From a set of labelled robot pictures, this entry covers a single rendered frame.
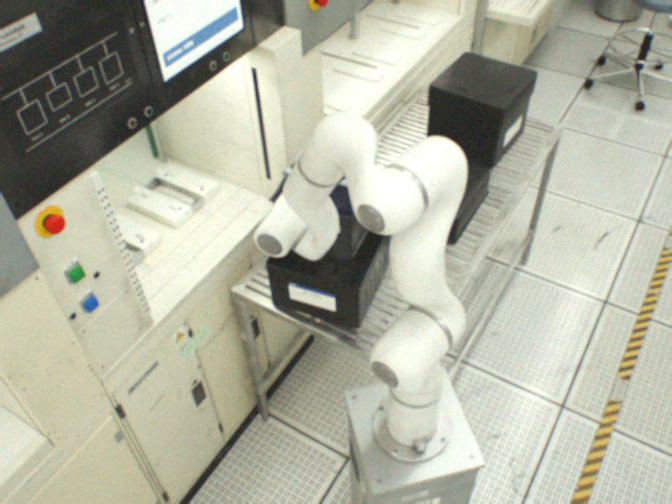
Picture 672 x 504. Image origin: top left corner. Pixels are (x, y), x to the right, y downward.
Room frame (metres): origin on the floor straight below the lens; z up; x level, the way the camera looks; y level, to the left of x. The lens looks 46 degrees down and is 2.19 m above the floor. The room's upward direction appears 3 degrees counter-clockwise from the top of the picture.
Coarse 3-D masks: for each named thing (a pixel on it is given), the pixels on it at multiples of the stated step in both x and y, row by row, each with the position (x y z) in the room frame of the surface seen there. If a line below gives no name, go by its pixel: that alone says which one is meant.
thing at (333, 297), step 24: (384, 240) 1.28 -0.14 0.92; (288, 264) 1.31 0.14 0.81; (312, 264) 1.34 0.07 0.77; (360, 264) 1.33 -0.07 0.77; (384, 264) 1.28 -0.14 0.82; (288, 288) 1.17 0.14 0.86; (312, 288) 1.14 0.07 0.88; (336, 288) 1.11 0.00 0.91; (360, 288) 1.10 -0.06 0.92; (312, 312) 1.15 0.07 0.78; (336, 312) 1.12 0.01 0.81; (360, 312) 1.10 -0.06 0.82
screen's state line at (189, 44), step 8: (224, 16) 1.43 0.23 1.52; (232, 16) 1.46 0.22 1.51; (208, 24) 1.39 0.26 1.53; (216, 24) 1.41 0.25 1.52; (224, 24) 1.43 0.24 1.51; (200, 32) 1.36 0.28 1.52; (208, 32) 1.38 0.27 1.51; (216, 32) 1.40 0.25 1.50; (184, 40) 1.32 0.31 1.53; (192, 40) 1.34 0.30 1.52; (200, 40) 1.36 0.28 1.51; (176, 48) 1.29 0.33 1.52; (184, 48) 1.31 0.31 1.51; (192, 48) 1.33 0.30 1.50; (168, 56) 1.27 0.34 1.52; (176, 56) 1.29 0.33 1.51; (168, 64) 1.27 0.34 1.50
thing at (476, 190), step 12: (468, 168) 1.66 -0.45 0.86; (480, 168) 1.66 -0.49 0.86; (468, 180) 1.60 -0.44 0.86; (480, 180) 1.59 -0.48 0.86; (468, 192) 1.54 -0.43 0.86; (480, 192) 1.57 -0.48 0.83; (468, 204) 1.48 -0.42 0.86; (480, 204) 1.58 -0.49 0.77; (456, 216) 1.43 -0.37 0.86; (468, 216) 1.50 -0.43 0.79; (456, 228) 1.42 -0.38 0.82; (456, 240) 1.42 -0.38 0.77
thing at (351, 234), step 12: (288, 168) 1.32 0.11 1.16; (276, 192) 1.25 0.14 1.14; (348, 228) 1.14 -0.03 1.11; (360, 228) 1.20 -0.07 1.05; (336, 240) 1.15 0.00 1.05; (348, 240) 1.14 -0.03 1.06; (360, 240) 1.19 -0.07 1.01; (336, 252) 1.15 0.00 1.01; (348, 252) 1.14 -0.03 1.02; (300, 264) 1.20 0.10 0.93; (336, 264) 1.15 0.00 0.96; (348, 264) 1.14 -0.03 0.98
